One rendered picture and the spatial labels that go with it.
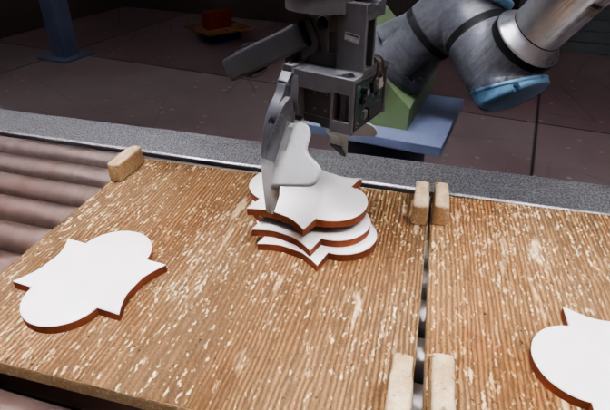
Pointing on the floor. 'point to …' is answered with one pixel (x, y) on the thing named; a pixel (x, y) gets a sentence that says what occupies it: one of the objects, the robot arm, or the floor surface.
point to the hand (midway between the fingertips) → (305, 180)
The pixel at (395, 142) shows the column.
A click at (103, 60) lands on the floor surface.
